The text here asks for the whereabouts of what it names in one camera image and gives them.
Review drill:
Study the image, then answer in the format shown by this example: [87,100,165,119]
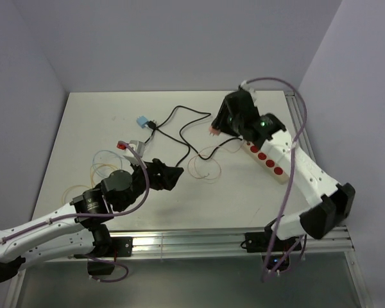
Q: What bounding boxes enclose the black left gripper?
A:
[117,156,184,211]

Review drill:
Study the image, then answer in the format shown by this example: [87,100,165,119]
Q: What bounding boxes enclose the pink charger plug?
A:
[209,126,221,136]

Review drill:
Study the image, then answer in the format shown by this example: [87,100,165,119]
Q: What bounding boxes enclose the thin pink charger cable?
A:
[187,135,244,183]

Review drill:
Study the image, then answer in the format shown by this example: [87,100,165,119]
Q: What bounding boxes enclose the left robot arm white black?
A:
[0,158,184,283]

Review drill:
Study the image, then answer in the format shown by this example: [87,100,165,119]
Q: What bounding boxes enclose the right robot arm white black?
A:
[211,89,355,250]

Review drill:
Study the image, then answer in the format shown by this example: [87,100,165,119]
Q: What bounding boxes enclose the blue charger plug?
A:
[136,115,150,128]

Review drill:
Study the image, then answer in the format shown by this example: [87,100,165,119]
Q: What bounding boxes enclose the beige power strip red sockets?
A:
[241,141,289,184]

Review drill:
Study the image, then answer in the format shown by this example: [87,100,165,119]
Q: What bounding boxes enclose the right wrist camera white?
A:
[239,80,257,99]

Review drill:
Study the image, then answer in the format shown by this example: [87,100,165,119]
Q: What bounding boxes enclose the black power strip cord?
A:
[137,105,244,169]

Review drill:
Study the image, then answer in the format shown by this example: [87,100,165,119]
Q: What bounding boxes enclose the left wrist camera grey red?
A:
[116,140,146,164]

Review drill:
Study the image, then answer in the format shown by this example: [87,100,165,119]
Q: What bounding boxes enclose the black white short cable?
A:
[147,115,211,142]

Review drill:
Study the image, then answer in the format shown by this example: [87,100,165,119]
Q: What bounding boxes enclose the aluminium side rail right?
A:
[284,91,311,155]

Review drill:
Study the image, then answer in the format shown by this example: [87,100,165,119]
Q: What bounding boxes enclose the thin yellow cable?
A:
[62,164,121,206]

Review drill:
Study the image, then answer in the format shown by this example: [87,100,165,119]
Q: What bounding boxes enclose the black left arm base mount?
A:
[73,237,133,283]

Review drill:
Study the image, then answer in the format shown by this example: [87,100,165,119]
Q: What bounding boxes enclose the aluminium frame rail front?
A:
[67,225,354,261]

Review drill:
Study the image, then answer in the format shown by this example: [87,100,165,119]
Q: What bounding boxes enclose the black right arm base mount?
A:
[240,232,307,274]

